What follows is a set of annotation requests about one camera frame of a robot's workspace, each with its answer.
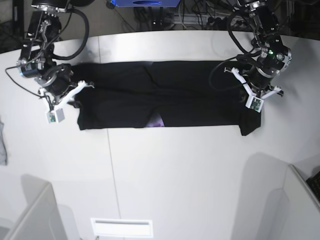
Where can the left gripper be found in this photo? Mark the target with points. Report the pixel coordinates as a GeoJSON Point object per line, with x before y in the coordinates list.
{"type": "Point", "coordinates": [260, 79]}

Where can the white power strip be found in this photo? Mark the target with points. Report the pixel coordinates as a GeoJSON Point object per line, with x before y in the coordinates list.
{"type": "Point", "coordinates": [196, 19]}

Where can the black keyboard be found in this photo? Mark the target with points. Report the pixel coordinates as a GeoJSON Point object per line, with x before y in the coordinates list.
{"type": "Point", "coordinates": [314, 184]}

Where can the white slot plate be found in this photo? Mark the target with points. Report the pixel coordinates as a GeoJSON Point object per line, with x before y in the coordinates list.
{"type": "Point", "coordinates": [122, 228]}

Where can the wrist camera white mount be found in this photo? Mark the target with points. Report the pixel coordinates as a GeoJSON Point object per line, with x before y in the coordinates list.
{"type": "Point", "coordinates": [254, 101]}
{"type": "Point", "coordinates": [54, 104]}

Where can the white box right side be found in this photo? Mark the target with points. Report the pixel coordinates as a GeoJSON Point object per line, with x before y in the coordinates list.
{"type": "Point", "coordinates": [292, 212]}

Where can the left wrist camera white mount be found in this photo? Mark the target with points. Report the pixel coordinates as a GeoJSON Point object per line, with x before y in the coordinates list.
{"type": "Point", "coordinates": [254, 101]}

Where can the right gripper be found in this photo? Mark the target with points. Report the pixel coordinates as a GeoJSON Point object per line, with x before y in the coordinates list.
{"type": "Point", "coordinates": [57, 80]}

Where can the grey cloth at left edge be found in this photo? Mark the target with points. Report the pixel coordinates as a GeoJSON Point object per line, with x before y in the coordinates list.
{"type": "Point", "coordinates": [3, 151]}

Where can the white box bottom left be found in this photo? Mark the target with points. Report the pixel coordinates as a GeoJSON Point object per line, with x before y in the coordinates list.
{"type": "Point", "coordinates": [29, 211]}

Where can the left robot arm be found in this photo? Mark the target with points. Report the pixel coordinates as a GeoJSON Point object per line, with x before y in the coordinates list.
{"type": "Point", "coordinates": [268, 57]}

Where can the black T-shirt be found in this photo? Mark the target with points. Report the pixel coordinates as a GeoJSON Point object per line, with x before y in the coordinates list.
{"type": "Point", "coordinates": [161, 94]}

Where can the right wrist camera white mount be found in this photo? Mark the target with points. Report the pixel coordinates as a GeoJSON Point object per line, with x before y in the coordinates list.
{"type": "Point", "coordinates": [54, 104]}

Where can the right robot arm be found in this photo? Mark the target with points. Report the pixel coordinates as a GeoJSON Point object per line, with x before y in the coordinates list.
{"type": "Point", "coordinates": [37, 59]}

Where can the white box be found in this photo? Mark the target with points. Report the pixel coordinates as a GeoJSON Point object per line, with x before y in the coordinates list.
{"type": "Point", "coordinates": [292, 212]}
{"type": "Point", "coordinates": [29, 211]}

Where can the blue box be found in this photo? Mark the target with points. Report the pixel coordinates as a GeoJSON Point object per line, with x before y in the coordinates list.
{"type": "Point", "coordinates": [145, 3]}

